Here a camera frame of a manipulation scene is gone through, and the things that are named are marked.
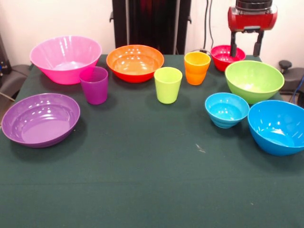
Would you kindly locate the large blue bowl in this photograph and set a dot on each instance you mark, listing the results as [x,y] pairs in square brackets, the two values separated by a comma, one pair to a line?
[273,123]

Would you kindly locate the orange cup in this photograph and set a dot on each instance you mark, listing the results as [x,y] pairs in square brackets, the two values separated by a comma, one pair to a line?
[196,76]

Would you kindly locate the black device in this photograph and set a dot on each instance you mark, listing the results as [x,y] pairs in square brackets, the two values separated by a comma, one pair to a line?
[3,59]

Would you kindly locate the small blue bowl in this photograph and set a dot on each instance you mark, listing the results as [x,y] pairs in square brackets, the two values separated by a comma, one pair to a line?
[225,111]

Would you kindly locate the dark grey stand base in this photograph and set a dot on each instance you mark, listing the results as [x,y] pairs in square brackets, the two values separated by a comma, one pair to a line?
[14,78]
[292,78]

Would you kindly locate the small red bowl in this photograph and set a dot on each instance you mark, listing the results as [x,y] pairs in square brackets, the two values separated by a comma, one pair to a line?
[221,58]

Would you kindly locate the purple bowl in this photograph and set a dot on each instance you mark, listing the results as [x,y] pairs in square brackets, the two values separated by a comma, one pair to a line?
[40,121]

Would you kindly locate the green cup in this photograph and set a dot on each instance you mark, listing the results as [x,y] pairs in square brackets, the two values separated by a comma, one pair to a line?
[167,88]

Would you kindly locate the purple cup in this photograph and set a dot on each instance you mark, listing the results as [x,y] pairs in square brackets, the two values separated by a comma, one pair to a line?
[95,90]

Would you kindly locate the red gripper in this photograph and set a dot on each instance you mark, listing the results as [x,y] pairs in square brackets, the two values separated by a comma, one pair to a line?
[251,21]

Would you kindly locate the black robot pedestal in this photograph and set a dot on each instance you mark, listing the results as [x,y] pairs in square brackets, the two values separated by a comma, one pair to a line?
[147,23]

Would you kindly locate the orange bowl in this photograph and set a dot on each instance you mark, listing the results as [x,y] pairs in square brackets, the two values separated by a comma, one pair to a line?
[135,61]

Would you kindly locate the green bowl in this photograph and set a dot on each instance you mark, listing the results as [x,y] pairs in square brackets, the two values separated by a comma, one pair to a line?
[253,78]

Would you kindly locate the large pink bowl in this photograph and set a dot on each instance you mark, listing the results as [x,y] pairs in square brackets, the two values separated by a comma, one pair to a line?
[64,52]

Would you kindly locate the dark green tablecloth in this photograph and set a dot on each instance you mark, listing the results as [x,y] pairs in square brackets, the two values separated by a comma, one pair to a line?
[142,166]

